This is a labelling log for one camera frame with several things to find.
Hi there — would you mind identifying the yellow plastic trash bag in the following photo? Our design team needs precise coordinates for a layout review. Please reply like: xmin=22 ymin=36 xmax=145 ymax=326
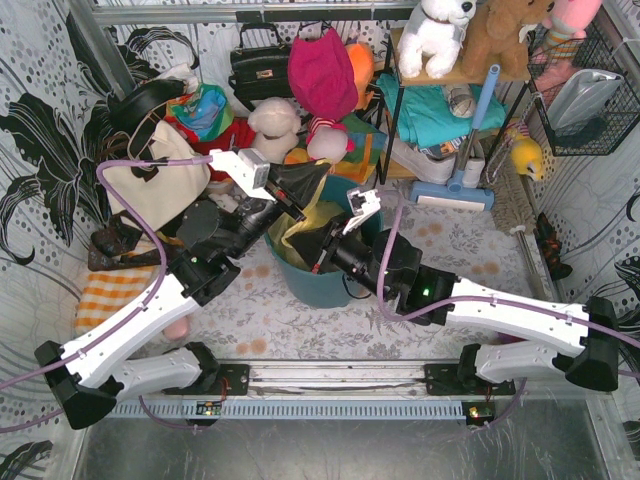
xmin=267 ymin=176 xmax=344 ymax=271

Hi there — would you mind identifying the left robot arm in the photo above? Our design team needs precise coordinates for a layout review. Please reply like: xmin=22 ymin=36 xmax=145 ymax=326
xmin=34 ymin=149 xmax=330 ymax=430

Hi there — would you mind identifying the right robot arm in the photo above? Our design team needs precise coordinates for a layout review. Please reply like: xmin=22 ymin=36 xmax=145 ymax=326
xmin=288 ymin=221 xmax=620 ymax=392

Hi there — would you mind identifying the teal plastic trash bin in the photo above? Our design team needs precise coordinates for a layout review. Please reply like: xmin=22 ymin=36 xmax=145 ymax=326
xmin=264 ymin=175 xmax=371 ymax=309

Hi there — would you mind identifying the magenta hanging cloth bag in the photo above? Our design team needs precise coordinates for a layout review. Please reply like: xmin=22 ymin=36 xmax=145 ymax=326
xmin=287 ymin=27 xmax=358 ymax=121

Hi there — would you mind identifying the cream canvas tote bag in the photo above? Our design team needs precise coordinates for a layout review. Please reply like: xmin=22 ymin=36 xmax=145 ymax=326
xmin=104 ymin=120 xmax=210 ymax=230

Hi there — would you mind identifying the brown patterned bag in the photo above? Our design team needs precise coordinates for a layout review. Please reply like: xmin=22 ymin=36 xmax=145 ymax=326
xmin=88 ymin=211 xmax=160 ymax=272

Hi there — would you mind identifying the pink white plush doll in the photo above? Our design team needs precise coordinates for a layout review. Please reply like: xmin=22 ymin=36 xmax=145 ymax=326
xmin=307 ymin=116 xmax=355 ymax=164

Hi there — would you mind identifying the red cloth in basket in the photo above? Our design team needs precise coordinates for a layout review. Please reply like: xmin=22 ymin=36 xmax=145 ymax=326
xmin=173 ymin=117 xmax=256 ymax=155

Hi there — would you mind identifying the white fluffy sheep plush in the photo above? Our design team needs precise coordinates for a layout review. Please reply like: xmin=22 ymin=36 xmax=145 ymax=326
xmin=248 ymin=97 xmax=301 ymax=164

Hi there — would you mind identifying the black leather handbag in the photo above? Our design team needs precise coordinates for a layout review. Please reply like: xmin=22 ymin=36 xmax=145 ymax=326
xmin=228 ymin=23 xmax=294 ymax=112

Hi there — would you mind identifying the orange plush toy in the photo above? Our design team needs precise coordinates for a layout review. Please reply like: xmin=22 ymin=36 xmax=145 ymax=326
xmin=346 ymin=42 xmax=374 ymax=110

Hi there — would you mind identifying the grey chenille duster mop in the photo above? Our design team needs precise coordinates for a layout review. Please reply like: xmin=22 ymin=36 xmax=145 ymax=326
xmin=486 ymin=155 xmax=548 ymax=300

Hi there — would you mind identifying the orange checkered cloth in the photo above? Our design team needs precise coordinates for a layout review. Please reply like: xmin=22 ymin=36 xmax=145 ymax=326
xmin=74 ymin=267 xmax=158 ymax=336

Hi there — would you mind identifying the white dog plush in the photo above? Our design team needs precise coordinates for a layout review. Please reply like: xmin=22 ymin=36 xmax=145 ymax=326
xmin=398 ymin=0 xmax=477 ymax=79

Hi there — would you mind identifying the yellow duck plush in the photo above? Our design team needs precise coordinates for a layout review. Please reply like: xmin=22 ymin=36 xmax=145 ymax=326
xmin=506 ymin=123 xmax=543 ymax=182

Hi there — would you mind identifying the black orange patterned item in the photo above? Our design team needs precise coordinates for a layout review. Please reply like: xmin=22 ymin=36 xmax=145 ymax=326
xmin=534 ymin=212 xmax=573 ymax=281

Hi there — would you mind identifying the black metal shelf rack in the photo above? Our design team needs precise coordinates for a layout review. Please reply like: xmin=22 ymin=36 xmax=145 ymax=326
xmin=374 ymin=27 xmax=534 ymax=184

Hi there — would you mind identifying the brown teddy bear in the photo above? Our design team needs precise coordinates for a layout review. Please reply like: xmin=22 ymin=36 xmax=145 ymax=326
xmin=461 ymin=0 xmax=554 ymax=79

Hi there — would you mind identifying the silver pouch in basket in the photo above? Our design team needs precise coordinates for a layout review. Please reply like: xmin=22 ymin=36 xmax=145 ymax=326
xmin=547 ymin=69 xmax=624 ymax=130

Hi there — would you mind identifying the pink plush on shelf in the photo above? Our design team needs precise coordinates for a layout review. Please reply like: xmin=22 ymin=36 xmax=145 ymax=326
xmin=533 ymin=0 xmax=603 ymax=61

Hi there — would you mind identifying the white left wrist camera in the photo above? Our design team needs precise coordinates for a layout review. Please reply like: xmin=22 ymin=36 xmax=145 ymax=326
xmin=209 ymin=148 xmax=275 ymax=201

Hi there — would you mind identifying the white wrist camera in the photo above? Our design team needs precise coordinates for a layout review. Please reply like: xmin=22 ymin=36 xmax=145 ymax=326
xmin=342 ymin=188 xmax=381 ymax=236
xmin=209 ymin=148 xmax=275 ymax=201

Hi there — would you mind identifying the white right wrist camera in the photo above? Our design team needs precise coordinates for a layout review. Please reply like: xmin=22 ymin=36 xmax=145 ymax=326
xmin=342 ymin=188 xmax=381 ymax=236

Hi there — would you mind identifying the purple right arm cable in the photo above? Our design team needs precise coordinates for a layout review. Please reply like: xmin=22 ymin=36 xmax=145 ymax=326
xmin=375 ymin=187 xmax=640 ymax=351

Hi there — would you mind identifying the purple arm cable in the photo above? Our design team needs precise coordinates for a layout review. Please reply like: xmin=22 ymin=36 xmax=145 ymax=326
xmin=0 ymin=154 xmax=216 ymax=434
xmin=375 ymin=187 xmax=640 ymax=351

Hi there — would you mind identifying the blue handled floor sweeper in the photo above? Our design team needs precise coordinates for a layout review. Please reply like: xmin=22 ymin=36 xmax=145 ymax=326
xmin=409 ymin=63 xmax=501 ymax=212

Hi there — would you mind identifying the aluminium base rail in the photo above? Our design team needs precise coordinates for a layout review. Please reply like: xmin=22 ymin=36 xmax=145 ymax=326
xmin=110 ymin=360 xmax=517 ymax=425

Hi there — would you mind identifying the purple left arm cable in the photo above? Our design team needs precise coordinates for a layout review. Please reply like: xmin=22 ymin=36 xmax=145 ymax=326
xmin=0 ymin=154 xmax=216 ymax=434

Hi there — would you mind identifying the black wire basket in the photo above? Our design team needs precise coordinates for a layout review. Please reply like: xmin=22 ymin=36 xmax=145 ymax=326
xmin=528 ymin=24 xmax=639 ymax=157

